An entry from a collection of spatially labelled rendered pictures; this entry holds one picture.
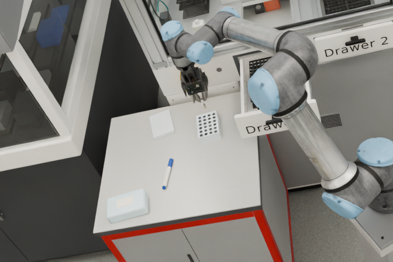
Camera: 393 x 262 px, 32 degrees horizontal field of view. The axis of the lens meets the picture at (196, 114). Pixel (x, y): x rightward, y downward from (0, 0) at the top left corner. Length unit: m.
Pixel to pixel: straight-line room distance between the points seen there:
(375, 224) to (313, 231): 1.00
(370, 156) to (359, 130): 0.94
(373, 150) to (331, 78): 0.74
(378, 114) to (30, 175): 1.49
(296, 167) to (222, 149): 0.66
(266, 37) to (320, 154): 0.37
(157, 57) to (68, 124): 0.43
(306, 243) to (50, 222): 1.17
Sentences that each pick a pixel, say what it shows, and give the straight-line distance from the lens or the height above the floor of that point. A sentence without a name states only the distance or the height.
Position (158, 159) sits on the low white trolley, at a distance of 2.62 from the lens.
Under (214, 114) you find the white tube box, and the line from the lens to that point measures 2.65.
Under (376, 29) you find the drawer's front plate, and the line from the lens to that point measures 2.60.
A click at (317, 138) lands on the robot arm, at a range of 1.93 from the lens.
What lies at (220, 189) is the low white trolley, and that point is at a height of 0.76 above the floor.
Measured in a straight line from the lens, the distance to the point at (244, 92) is 2.55.
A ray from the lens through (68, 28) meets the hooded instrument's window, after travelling 2.94.
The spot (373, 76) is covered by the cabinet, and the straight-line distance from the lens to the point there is 2.78.
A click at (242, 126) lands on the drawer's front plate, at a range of 2.43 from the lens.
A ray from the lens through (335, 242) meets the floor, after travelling 3.12.
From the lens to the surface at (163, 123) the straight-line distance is 2.72.
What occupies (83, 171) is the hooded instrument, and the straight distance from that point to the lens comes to 2.91.
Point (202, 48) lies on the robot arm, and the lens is 2.12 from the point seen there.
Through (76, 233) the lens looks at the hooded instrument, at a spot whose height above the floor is 0.23.
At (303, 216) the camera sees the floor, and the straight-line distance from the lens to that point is 3.23.
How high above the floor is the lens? 2.58
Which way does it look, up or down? 42 degrees down
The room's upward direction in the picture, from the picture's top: 24 degrees counter-clockwise
